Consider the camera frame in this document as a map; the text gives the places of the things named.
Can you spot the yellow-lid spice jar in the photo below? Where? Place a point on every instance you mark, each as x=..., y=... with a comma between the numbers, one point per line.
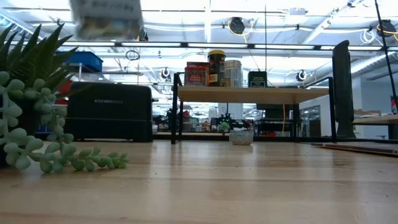
x=216, y=68

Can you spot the tan-lid clear spice jar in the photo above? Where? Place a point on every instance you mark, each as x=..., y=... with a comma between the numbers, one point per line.
x=234, y=74

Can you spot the white-lid spice jar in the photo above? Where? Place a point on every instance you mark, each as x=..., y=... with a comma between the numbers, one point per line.
x=105, y=18

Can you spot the grey cylinder under shelf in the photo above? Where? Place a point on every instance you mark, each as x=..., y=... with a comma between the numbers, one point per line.
x=241, y=137

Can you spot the wooden shelf with black legs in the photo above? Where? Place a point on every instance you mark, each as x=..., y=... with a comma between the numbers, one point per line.
x=248, y=95

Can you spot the black two-slot toaster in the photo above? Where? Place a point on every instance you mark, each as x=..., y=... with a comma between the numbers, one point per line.
x=109, y=112

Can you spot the blue storage bin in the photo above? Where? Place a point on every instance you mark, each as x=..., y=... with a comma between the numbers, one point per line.
x=87, y=60

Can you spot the black upright panel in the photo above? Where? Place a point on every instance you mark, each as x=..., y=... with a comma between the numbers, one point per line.
x=343, y=93

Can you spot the canyon picture book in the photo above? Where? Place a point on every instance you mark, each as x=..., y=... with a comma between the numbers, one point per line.
x=357, y=149

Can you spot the wooden background desk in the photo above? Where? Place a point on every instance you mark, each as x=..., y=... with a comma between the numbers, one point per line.
x=373, y=119

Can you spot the artificial succulent plant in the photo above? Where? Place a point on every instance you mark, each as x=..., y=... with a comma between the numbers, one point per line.
x=31, y=62

